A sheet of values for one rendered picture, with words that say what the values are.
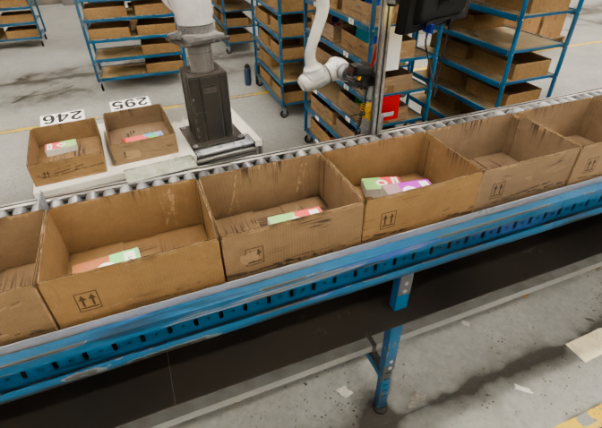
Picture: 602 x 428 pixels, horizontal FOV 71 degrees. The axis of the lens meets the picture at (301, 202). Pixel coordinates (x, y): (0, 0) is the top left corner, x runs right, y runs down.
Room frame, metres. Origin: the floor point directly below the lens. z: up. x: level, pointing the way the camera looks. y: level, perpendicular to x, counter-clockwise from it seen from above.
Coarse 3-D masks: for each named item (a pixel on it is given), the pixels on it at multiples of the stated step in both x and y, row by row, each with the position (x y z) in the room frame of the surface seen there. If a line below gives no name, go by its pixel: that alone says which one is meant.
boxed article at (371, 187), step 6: (366, 180) 1.21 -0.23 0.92; (372, 180) 1.21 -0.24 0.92; (378, 180) 1.21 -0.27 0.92; (384, 180) 1.21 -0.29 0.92; (390, 180) 1.21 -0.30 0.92; (396, 180) 1.21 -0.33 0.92; (366, 186) 1.17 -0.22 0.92; (372, 186) 1.17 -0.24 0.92; (378, 186) 1.17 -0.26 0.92; (366, 192) 1.16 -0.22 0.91; (372, 192) 1.16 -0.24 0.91; (378, 192) 1.16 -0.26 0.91
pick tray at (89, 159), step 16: (32, 128) 1.80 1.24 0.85; (48, 128) 1.83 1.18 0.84; (64, 128) 1.86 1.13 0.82; (80, 128) 1.88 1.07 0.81; (96, 128) 1.91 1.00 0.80; (32, 144) 1.70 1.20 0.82; (80, 144) 1.81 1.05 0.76; (96, 144) 1.81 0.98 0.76; (32, 160) 1.58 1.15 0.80; (48, 160) 1.66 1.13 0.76; (64, 160) 1.51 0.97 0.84; (80, 160) 1.54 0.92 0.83; (96, 160) 1.56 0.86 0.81; (32, 176) 1.46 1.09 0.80; (48, 176) 1.48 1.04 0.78; (64, 176) 1.50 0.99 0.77; (80, 176) 1.53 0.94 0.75
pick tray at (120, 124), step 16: (112, 112) 1.98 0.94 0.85; (128, 112) 2.01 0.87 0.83; (144, 112) 2.05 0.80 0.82; (160, 112) 2.06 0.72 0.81; (112, 128) 1.97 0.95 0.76; (128, 128) 1.98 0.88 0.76; (144, 128) 1.98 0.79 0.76; (160, 128) 1.98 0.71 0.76; (112, 144) 1.81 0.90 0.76; (128, 144) 1.65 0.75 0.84; (144, 144) 1.68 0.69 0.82; (160, 144) 1.71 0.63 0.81; (176, 144) 1.74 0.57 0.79; (128, 160) 1.64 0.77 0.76
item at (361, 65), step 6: (348, 66) 1.94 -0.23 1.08; (354, 66) 1.90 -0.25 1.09; (360, 66) 1.91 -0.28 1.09; (366, 66) 1.92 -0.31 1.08; (348, 72) 1.93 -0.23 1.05; (354, 72) 1.90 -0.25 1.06; (360, 72) 1.90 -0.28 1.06; (366, 72) 1.92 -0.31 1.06; (372, 72) 1.93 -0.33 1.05; (360, 78) 1.94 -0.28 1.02; (366, 78) 1.93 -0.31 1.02
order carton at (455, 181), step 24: (360, 144) 1.23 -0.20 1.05; (384, 144) 1.26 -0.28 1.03; (408, 144) 1.30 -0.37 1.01; (432, 144) 1.27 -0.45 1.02; (360, 168) 1.23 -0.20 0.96; (384, 168) 1.27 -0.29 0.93; (408, 168) 1.30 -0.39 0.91; (432, 168) 1.25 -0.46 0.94; (456, 168) 1.15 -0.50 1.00; (360, 192) 1.19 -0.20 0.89; (408, 192) 0.96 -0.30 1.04; (432, 192) 0.99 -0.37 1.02; (456, 192) 1.02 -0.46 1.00; (384, 216) 0.93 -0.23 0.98; (408, 216) 0.96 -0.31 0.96; (432, 216) 1.00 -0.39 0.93; (456, 216) 1.03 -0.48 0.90
